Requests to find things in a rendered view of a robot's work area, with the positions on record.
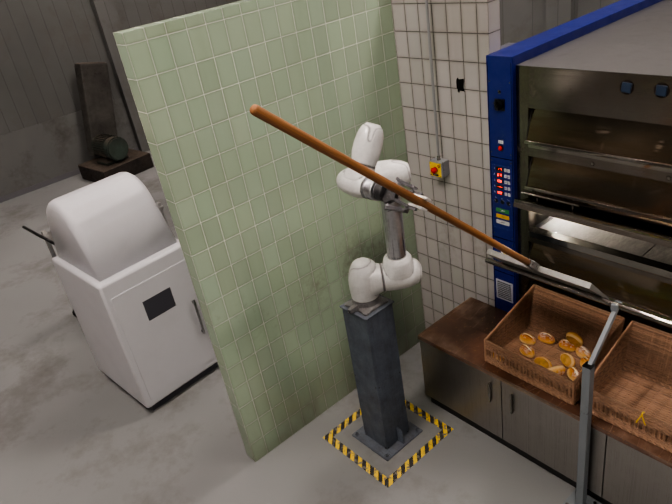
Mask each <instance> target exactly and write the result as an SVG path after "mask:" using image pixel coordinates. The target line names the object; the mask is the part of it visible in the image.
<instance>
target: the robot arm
mask: <svg viewBox="0 0 672 504"><path fill-rule="evenodd" d="M383 139H384V135H383V129H382V128H381V126H380V125H377V124H374V123H369V122H367V123H365V124H363V125H362V126H361V127H360V129H359V130H358V132H357V135H356V137H355V140H354V143H353V147H352V156H351V158H352V159H354V160H355V161H357V162H359V163H361V164H362V165H364V166H366V167H368V168H370V169H371V170H373V171H375V172H377V173H378V174H380V175H382V176H384V177H385V178H387V179H389V180H391V181H392V182H394V183H396V184H398V185H399V186H401V187H403V188H404V186H407V187H409V188H411V189H412V190H408V191H410V192H412V193H413V194H415V195H417V196H419V197H421V198H422V199H424V200H427V201H430V202H431V199H429V198H428V197H425V196H423V195H424V194H423V193H421V192H417V190H418V188H417V187H416V186H414V185H412V184H409V182H410V180H411V178H412V177H411V172H410V168H409V165H408V163H406V162H405V161H402V160H383V161H378V160H379V157H380V154H381V150H382V145H383ZM336 182H337V186H338V188H339V189H340V190H341V191H343V192H344V193H346V194H348V195H350V196H353V197H356V198H365V199H369V200H374V201H381V209H382V218H383V226H384V234H385V242H386V250H387V253H386V254H385V256H384V258H383V263H380V264H379V263H375V262H374V261H373V260H371V259H369V258H364V257H362V258H358V259H356V260H354V261H353V262H352V264H351V265H350V268H349V274H348V282H349V289H350V293H351V297H352V299H351V300H350V301H347V302H345V307H349V309H348V313H350V314H351V313H354V312H356V311H357V312H359V313H361V314H362V315H363V316H369V315H370V313H372V312H373V311H375V310H376V309H378V308H379V307H381V306H382V305H384V304H386V303H388V302H389V301H388V299H387V298H384V297H381V296H380V295H379V294H380V293H382V292H384V291H393V290H400V289H405V288H409V287H411V286H414V285H415V284H417V283H419V282H420V280H421V279H422V266H421V264H420V262H419V261H418V260H417V259H415V258H412V257H411V254H410V253H409V252H407V251H406V248H405V238H404V228H403V216H402V213H408V212H409V210H414V211H417V210H418V209H421V210H424V211H427V209H426V208H424V207H421V206H418V205H415V204H412V203H408V204H406V203H404V202H402V201H401V196H399V195H397V194H395V193H394V192H392V191H390V190H388V189H386V188H385V187H383V186H381V185H379V184H377V183H375V182H374V181H372V180H370V179H368V178H366V177H364V176H363V175H361V174H359V173H357V172H355V171H354V170H352V169H350V168H347V169H344V170H343V171H341V172H340V173H339V174H338V176H337V180H336ZM401 205H403V206H405V208H402V206H401Z"/></svg>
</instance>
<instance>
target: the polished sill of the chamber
mask: <svg viewBox="0 0 672 504"><path fill-rule="evenodd" d="M529 237H532V238H535V239H539V240H542V241H545V242H549V243H552V244H555V245H559V246H562V247H565V248H569V249H572V250H575V251H579V252H582V253H585V254H589V255H592V256H596V257H599V258H602V259H606V260H609V261H612V262H616V263H619V264H622V265H626V266H629V267H632V268H636V269H639V270H642V271H646V272H649V273H653V274H656V275H659V276H663V277H666V278H669V279H672V265H669V264H665V263H662V262H658V261H655V260H651V259H648V258H644V257H641V256H637V255H634V254H630V253H626V252H623V251H619V250H616V249H612V248H609V247H605V246H602V245H598V244H595V243H591V242H588V241H584V240H580V239H577V238H573V237H570V236H566V235H563V234H559V233H556V232H552V231H549V230H545V229H542V228H538V227H533V228H532V229H530V230H529Z"/></svg>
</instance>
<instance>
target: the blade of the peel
mask: <svg viewBox="0 0 672 504"><path fill-rule="evenodd" d="M486 254H488V255H490V256H491V257H493V258H495V259H497V260H499V261H501V262H503V263H506V264H509V265H512V266H515V267H518V268H520V269H523V270H526V271H529V272H532V273H535V274H538V275H541V276H544V277H547V278H549V279H552V280H555V281H558V282H561V283H564V284H567V285H570V286H573V287H576V288H578V289H581V290H584V291H587V292H590V293H593V294H596V295H599V296H602V297H605V298H608V297H607V296H606V295H604V294H603V293H602V292H601V291H600V290H599V289H598V288H596V287H595V286H594V285H593V284H592V283H590V282H587V281H584V280H581V279H578V278H575V277H572V276H569V275H566V274H563V273H560V272H557V271H554V270H551V269H548V268H545V267H542V266H539V268H538V270H537V271H536V270H533V269H531V268H529V267H527V266H525V265H524V264H523V263H521V262H520V261H518V260H516V259H514V258H512V257H510V256H509V255H506V254H503V253H500V252H497V251H494V250H491V249H488V250H487V253H486ZM608 299H609V298H608Z"/></svg>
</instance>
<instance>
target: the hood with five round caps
mask: <svg viewBox="0 0 672 504"><path fill-rule="evenodd" d="M528 108H534V109H541V110H549V111H557V112H565V113H573V114H581V115H589V116H597V117H604V118H612V119H620V120H628V121H636V122H644V123H652V124H660V125H667V126H672V77H669V76H655V75H641V74H627V73H613V72H599V71H585V70H571V69H557V68H543V67H530V66H528Z"/></svg>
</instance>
